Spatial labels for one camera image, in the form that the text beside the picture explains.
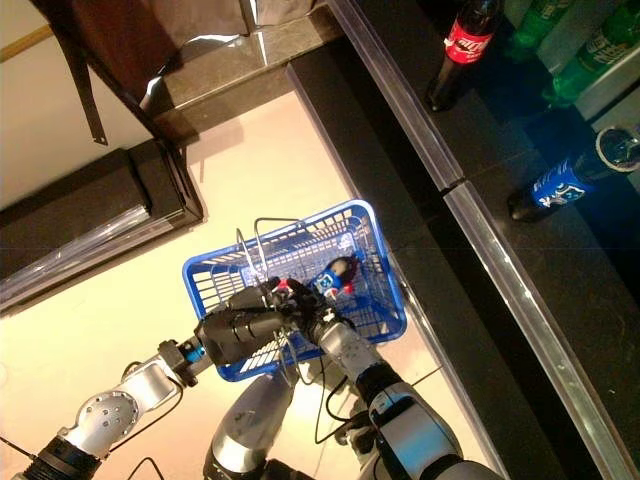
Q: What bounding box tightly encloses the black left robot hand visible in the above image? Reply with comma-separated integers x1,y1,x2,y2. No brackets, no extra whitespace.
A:
193,283,301,370

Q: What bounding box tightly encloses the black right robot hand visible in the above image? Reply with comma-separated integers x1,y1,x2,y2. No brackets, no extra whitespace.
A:
269,276,346,334

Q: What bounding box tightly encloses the Pepsi bottle with neck collar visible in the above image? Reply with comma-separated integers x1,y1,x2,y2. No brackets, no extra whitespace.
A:
309,254,361,305
506,126,640,225

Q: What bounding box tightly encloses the blue plastic shopping basket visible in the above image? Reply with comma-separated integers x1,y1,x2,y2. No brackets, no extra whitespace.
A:
181,198,410,383

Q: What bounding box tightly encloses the silver left robot leg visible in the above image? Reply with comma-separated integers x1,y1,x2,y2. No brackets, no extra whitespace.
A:
201,372,297,480

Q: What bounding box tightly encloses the black display stand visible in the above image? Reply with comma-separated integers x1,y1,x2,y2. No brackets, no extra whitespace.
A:
0,138,207,319

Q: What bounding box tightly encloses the dark marble plinth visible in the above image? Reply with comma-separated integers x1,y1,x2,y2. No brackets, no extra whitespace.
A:
138,0,351,147

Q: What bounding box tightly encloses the black middle shelf board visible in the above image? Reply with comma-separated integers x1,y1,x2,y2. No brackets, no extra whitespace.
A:
324,0,640,194
442,74,640,480

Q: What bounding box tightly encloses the Coca-Cola bottle red cap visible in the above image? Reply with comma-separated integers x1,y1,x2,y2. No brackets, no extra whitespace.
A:
423,0,506,113

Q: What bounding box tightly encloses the green Sprite bottle yellow cap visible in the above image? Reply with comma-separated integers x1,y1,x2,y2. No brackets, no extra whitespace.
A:
541,9,640,110
503,0,572,62

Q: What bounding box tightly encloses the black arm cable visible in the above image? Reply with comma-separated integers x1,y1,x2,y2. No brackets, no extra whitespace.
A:
313,357,361,446

